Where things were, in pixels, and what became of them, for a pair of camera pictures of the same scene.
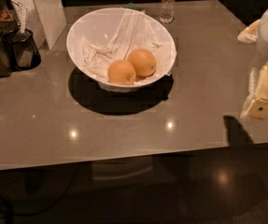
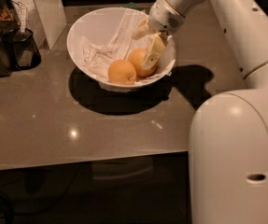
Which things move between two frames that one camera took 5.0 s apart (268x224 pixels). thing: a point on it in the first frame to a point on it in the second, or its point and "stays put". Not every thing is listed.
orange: [144, 63] stays put
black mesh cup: [21, 49] stays put
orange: [120, 72] stays put
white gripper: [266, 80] to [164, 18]
